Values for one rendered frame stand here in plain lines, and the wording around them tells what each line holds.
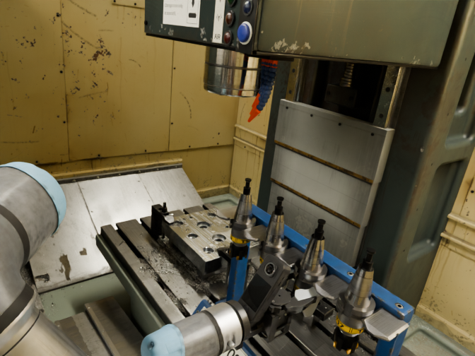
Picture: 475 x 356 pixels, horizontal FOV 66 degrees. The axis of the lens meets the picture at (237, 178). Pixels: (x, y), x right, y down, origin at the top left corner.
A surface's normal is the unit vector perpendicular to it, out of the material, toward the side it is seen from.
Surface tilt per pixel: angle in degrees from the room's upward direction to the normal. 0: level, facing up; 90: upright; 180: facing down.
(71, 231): 24
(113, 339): 7
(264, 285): 59
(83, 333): 8
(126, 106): 90
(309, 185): 90
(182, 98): 90
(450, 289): 90
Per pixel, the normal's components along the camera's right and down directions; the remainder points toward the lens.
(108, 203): 0.34, -0.70
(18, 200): 0.73, -0.64
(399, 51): 0.60, 0.36
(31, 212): 0.92, -0.37
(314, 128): -0.80, 0.13
